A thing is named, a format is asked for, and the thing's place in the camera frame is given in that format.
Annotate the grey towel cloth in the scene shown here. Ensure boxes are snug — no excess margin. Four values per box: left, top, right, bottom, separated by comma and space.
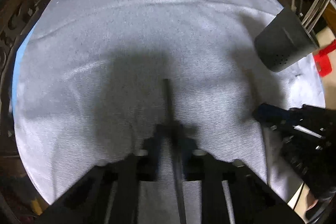
13, 0, 324, 223

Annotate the dark chopstick two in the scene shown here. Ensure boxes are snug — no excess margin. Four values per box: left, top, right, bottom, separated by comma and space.
305, 0, 331, 33

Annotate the red plastic chair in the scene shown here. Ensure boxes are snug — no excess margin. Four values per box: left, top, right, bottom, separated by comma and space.
313, 40, 336, 77

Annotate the dark chopstick seven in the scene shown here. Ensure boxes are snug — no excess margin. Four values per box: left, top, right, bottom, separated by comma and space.
301, 0, 323, 28

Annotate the blue table cover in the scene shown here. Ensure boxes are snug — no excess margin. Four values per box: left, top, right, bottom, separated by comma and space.
11, 24, 36, 112

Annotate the dark chopstick five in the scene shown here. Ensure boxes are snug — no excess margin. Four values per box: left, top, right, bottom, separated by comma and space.
163, 79, 187, 224

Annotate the dark carved wooden chair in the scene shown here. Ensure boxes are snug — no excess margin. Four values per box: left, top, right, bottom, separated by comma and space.
0, 0, 79, 114

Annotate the dark grey utensil holder cup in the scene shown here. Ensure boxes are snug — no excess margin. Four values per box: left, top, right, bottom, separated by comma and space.
254, 7, 319, 72

